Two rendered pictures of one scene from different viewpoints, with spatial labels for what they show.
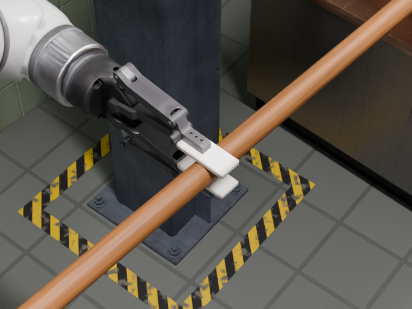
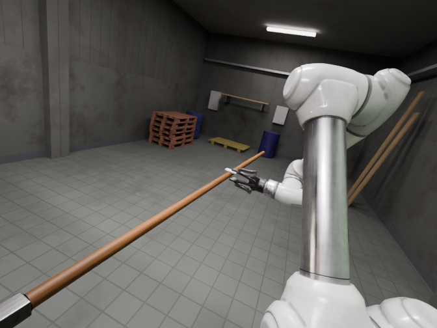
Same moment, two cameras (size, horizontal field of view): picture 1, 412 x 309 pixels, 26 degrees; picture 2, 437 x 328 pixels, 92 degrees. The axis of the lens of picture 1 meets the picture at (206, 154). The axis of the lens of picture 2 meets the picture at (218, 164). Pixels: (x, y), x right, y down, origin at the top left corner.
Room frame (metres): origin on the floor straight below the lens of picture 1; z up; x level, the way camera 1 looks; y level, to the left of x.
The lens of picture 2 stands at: (1.65, -0.47, 1.59)
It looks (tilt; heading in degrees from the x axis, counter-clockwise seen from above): 18 degrees down; 159
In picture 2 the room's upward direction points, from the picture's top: 13 degrees clockwise
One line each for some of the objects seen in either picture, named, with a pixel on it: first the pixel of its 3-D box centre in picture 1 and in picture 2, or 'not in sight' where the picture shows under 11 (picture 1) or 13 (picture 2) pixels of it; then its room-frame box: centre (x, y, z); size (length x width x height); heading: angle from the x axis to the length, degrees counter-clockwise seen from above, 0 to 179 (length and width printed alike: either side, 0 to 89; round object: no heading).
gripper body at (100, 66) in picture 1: (113, 97); (257, 183); (0.75, 0.11, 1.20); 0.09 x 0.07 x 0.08; 47
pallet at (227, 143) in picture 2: not in sight; (229, 144); (-4.93, 2.31, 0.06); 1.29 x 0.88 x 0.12; 52
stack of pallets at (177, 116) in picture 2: not in sight; (173, 129); (-4.37, 0.30, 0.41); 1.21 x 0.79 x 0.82; 142
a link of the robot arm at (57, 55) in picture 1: (72, 68); (270, 189); (0.80, 0.17, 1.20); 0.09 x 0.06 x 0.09; 137
